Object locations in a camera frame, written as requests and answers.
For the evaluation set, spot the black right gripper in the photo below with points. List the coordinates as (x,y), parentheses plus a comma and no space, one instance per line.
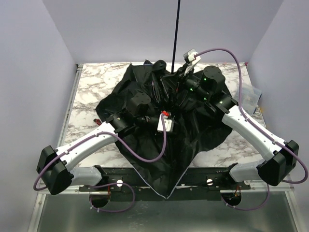
(180,73)

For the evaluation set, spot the lavender folding umbrella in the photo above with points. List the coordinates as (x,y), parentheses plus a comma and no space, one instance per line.
(195,130)

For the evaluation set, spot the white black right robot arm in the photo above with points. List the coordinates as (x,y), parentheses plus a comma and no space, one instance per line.
(278,156)

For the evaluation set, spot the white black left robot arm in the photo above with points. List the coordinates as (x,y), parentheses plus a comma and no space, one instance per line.
(57,167)

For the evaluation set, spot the red black cutter tool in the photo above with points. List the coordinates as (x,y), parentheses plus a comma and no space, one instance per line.
(97,121)

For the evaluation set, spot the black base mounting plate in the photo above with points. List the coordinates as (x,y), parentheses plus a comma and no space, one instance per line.
(195,184)

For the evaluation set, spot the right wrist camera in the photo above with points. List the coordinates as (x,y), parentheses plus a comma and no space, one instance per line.
(192,59)

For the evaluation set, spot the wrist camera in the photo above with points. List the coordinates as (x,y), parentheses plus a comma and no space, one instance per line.
(192,59)
(165,122)

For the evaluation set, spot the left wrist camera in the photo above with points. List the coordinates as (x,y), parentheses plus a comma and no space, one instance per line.
(165,122)

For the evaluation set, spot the aluminium frame rail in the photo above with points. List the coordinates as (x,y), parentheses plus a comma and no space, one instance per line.
(51,210)

